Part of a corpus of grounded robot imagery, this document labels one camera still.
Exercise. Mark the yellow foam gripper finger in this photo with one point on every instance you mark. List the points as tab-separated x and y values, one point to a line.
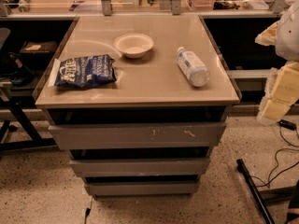
280	93

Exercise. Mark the grey drawer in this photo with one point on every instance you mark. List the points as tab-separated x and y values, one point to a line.
137	135
140	167
141	188

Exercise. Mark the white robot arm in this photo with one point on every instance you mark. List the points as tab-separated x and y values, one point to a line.
283	35

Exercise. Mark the grey drawer cabinet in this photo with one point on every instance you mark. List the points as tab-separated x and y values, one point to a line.
150	89

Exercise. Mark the grey bottom drawer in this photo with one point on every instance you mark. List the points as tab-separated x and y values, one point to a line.
141	188

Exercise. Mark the grey top drawer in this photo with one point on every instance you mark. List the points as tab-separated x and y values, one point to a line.
137	135

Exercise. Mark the black power adapter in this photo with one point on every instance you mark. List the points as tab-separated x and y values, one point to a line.
287	124

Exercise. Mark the black stand leg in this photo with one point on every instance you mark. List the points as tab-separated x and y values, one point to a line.
242	168

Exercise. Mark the clear plastic water bottle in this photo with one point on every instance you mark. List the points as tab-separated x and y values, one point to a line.
192	67

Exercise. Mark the white paper bowl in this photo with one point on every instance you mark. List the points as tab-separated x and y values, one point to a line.
133	46

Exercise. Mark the blue chip bag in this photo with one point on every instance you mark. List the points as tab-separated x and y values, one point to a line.
85	72

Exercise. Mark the black bag on shelf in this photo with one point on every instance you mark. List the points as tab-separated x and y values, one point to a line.
32	57

